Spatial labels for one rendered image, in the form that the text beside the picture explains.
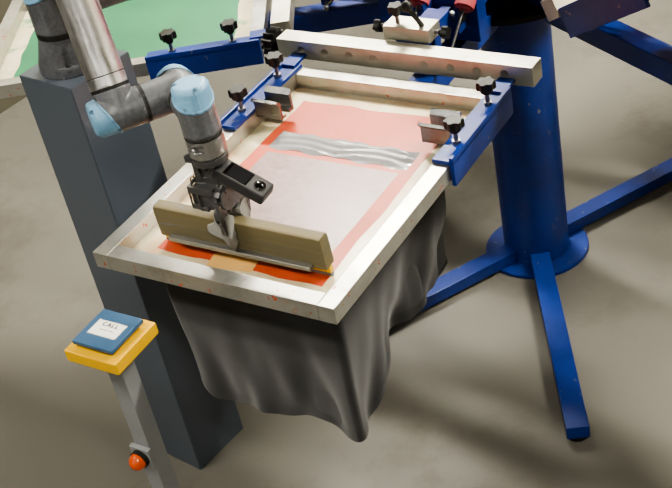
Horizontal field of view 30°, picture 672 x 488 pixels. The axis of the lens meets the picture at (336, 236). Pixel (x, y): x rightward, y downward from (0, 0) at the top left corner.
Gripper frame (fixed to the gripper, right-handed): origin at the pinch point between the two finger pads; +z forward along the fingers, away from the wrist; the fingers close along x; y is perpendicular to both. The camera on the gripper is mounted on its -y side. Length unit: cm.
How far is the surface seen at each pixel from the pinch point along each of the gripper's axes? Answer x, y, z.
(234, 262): 2.0, 2.0, 4.8
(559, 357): -83, -25, 95
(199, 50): -66, 57, -3
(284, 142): -39.3, 15.5, 3.4
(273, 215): -14.5, 2.9, 4.6
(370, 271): -1.6, -28.1, 3.4
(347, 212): -19.9, -12.1, 4.9
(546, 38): -132, -8, 23
